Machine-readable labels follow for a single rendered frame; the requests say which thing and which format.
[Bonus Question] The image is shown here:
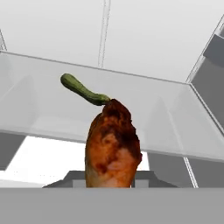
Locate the clear plastic tupperware container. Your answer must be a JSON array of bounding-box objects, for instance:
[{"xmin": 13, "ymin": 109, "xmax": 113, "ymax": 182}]
[{"xmin": 0, "ymin": 50, "xmax": 224, "ymax": 163}]

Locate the brown chicken drumstick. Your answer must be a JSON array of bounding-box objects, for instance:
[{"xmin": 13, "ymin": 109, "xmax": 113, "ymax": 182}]
[{"xmin": 84, "ymin": 98, "xmax": 144, "ymax": 189}]

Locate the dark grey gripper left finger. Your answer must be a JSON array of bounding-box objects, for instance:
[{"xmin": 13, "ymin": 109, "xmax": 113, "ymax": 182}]
[{"xmin": 43, "ymin": 170, "xmax": 88, "ymax": 189}]

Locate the grey cupboard panel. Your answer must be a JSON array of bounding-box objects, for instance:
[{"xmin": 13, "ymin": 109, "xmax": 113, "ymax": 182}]
[{"xmin": 191, "ymin": 33, "xmax": 224, "ymax": 130}]

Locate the green squash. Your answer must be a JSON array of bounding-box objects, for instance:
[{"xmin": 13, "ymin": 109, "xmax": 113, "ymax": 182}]
[{"xmin": 59, "ymin": 73, "xmax": 112, "ymax": 107}]

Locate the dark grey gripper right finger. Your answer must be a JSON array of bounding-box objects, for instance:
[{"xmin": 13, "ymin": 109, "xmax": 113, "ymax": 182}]
[{"xmin": 132, "ymin": 170, "xmax": 178, "ymax": 189}]

